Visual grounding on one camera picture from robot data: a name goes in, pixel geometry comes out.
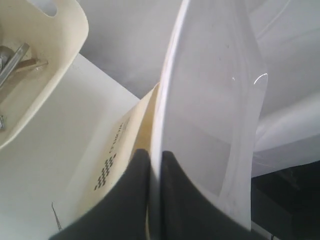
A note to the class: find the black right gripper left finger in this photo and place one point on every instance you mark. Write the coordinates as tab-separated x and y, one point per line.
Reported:
121	214

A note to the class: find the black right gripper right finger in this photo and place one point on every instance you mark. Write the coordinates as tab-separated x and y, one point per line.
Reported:
186	214

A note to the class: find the large white square plate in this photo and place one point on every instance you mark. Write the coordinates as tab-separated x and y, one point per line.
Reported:
210	95

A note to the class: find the steel table knife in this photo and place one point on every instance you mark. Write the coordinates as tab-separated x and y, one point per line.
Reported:
9	60

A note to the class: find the cream bin with square mark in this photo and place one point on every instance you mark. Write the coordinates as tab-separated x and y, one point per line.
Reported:
102	167

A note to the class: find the black object at table edge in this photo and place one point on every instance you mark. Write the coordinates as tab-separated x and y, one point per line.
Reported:
286	203

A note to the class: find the cream bin with triangle mark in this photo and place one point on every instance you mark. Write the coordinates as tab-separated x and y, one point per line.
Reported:
56	39

